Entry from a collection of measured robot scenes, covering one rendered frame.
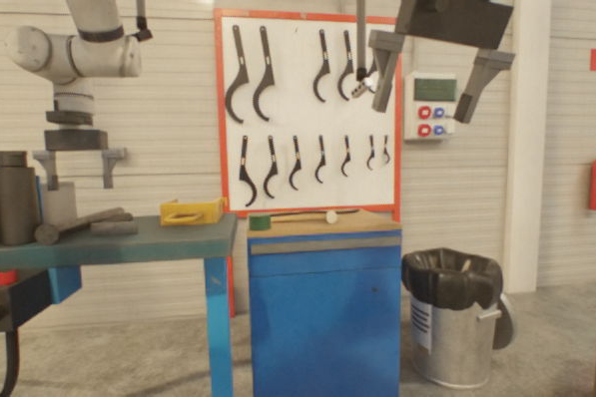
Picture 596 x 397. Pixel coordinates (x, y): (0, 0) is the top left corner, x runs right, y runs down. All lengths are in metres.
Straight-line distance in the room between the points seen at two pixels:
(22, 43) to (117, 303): 2.32
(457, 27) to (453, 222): 2.74
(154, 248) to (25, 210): 0.29
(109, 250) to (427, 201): 2.59
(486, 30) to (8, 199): 0.93
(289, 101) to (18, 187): 2.00
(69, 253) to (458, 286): 1.61
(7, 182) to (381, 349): 1.53
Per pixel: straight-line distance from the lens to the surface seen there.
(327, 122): 2.60
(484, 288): 1.88
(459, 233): 3.20
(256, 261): 1.41
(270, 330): 1.53
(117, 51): 0.82
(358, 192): 2.66
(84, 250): 0.82
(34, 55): 0.86
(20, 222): 0.91
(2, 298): 0.78
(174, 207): 0.94
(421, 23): 0.47
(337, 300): 1.53
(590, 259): 4.28
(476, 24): 0.50
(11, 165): 0.91
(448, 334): 1.97
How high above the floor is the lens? 1.22
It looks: 6 degrees down
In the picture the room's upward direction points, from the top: 1 degrees counter-clockwise
